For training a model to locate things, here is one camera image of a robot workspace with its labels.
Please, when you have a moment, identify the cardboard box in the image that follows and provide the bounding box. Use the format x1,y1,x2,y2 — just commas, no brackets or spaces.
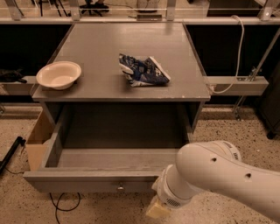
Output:
25,111,54,172

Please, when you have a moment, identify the white plastic bowl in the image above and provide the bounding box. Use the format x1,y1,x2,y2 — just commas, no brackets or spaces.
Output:
36,61,81,90

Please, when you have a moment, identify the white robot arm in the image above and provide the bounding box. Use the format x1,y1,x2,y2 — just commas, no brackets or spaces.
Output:
146,141,280,222

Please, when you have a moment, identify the black cloth object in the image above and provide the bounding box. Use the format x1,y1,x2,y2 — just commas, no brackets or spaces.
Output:
0,69,27,83

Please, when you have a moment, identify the grey top drawer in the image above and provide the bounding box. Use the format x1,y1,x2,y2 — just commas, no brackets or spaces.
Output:
24,102,193,193

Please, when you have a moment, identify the black rod on floor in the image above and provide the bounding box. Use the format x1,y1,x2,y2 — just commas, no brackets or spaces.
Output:
0,136,25,175

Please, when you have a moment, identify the white cable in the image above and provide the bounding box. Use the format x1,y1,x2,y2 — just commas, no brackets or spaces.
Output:
208,14,246,95

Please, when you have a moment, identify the black floor cable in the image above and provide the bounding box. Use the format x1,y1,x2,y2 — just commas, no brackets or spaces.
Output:
48,192,81,224

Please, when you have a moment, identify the blue white chip bag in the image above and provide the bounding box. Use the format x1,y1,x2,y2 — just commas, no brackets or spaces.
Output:
118,53,171,87

